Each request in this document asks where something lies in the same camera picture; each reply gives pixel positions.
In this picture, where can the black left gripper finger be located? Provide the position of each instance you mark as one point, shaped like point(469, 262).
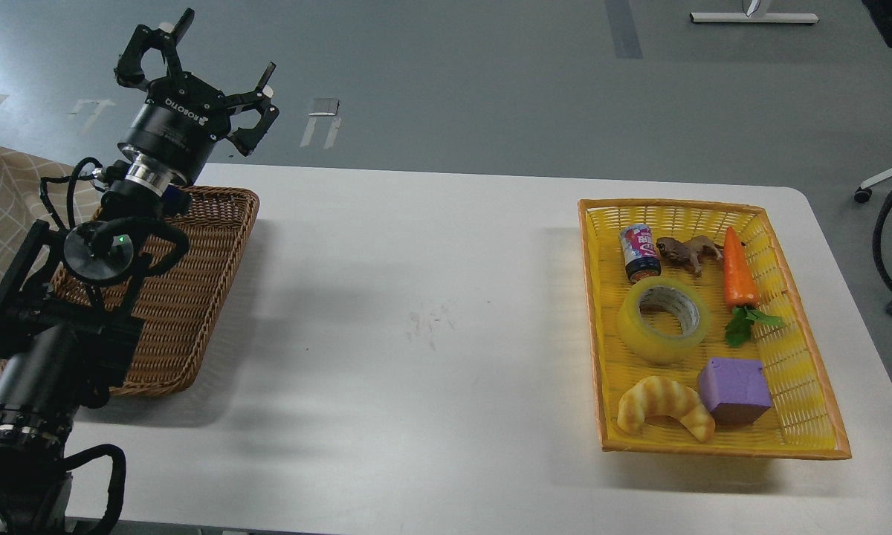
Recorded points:
point(129, 72)
point(259, 100)

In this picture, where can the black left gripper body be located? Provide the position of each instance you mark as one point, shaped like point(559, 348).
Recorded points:
point(178, 131)

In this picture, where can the yellow tape roll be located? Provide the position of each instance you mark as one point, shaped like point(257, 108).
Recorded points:
point(662, 320)

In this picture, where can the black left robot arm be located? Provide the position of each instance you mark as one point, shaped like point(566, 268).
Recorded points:
point(36, 418)

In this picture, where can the brown wicker basket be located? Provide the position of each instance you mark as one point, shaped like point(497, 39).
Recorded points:
point(137, 320)

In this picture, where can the small drink can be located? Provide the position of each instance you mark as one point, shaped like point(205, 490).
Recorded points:
point(641, 258)

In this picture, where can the white stand base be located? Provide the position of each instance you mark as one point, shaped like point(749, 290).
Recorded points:
point(754, 12)

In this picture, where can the brown toy animal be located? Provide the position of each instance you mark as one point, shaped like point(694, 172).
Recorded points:
point(688, 254)

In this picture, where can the toy croissant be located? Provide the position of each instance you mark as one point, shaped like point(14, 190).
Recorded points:
point(657, 396)

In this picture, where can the orange toy carrot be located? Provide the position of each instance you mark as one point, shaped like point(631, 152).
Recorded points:
point(741, 294)

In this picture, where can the purple foam cube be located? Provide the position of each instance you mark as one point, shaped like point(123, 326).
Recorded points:
point(734, 391)

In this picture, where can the white chair leg with caster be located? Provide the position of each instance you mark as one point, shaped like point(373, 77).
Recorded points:
point(863, 191)

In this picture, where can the yellow plastic basket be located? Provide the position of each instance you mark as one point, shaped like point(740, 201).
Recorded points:
point(805, 422)

